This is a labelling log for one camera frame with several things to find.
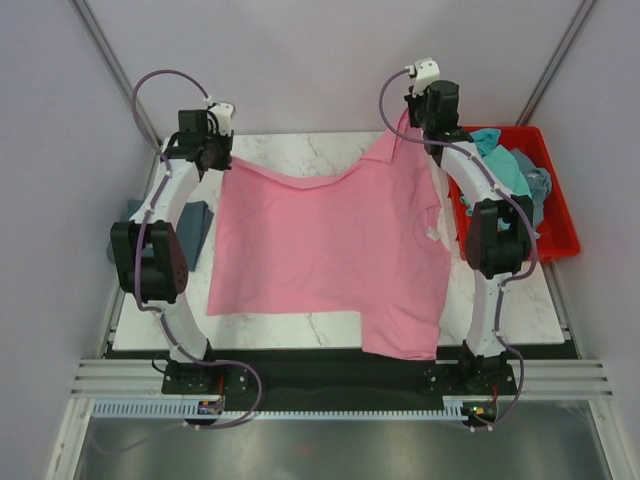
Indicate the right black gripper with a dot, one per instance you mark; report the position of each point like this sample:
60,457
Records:
412,102

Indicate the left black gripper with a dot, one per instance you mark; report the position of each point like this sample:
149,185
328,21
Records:
227,141

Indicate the pink t shirt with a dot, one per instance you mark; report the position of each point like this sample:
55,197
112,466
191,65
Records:
364,241

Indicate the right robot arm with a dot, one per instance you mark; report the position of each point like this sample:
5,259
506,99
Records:
500,243

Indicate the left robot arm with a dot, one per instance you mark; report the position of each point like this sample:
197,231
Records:
149,259

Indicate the folded dark blue t shirt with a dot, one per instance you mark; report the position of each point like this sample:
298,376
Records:
192,230

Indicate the teal t shirt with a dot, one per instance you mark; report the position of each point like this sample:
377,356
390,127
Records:
500,162

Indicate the grey blue t shirt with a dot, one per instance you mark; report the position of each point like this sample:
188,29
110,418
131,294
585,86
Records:
539,182

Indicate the red plastic bin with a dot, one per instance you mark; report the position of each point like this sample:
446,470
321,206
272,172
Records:
557,234

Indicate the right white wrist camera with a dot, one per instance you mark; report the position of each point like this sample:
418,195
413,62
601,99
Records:
423,73

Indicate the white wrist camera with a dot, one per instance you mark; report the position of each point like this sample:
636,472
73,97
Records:
221,114
423,73

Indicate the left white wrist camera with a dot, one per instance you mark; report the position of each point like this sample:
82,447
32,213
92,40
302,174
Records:
221,114

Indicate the right corner aluminium post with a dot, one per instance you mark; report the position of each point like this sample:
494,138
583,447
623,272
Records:
561,52

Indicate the corner aluminium post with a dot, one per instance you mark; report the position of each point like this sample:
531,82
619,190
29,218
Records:
561,52
100,41

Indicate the left corner aluminium post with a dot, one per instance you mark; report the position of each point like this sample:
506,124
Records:
100,41

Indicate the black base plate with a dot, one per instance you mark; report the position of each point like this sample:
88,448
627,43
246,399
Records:
324,400

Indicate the white slotted cable duct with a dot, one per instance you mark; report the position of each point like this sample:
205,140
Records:
194,408

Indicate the aluminium frame rail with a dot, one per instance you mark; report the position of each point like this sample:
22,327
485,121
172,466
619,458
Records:
533,379

